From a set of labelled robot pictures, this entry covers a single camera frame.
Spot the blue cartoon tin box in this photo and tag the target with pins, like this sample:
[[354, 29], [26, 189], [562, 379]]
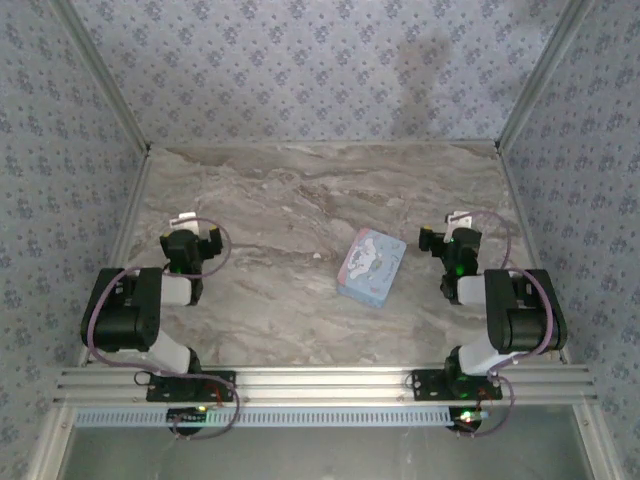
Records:
[[372, 265]]

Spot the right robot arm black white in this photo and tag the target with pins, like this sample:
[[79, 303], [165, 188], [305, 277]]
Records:
[[525, 325]]

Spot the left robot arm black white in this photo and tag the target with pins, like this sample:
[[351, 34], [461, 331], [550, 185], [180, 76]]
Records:
[[125, 320]]

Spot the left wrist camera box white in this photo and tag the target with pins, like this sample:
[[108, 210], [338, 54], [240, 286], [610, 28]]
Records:
[[183, 220]]

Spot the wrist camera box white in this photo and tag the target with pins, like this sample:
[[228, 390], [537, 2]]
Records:
[[460, 219], [183, 220]]

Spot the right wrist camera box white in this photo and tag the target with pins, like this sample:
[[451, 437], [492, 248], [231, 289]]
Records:
[[460, 219]]

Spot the aluminium table side rail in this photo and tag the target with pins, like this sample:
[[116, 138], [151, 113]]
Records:
[[530, 240], [122, 240]]

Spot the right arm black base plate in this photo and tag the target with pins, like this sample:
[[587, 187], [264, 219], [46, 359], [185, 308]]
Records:
[[425, 387]]

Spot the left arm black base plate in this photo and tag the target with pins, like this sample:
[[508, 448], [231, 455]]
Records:
[[160, 392]]

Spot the aluminium rail beam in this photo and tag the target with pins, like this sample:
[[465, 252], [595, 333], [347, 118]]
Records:
[[320, 385]]

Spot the aluminium corner post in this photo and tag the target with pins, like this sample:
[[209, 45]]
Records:
[[100, 75], [545, 75]]

